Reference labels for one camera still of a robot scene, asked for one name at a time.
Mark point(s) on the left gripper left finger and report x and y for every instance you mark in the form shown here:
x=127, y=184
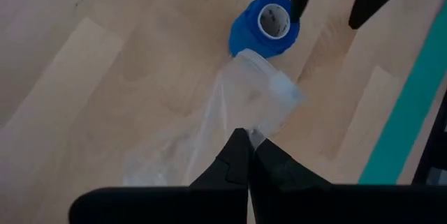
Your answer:
x=157, y=206

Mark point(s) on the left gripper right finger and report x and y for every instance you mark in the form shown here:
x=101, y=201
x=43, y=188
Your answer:
x=331, y=206

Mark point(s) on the blue elastic bandage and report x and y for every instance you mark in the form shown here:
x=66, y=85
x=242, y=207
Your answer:
x=248, y=32

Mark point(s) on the clear zipper plastic bag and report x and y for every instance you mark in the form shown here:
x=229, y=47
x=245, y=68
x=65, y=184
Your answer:
x=237, y=105

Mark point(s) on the teal elastic bandage strip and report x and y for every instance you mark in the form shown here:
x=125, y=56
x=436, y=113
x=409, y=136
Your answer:
x=412, y=105

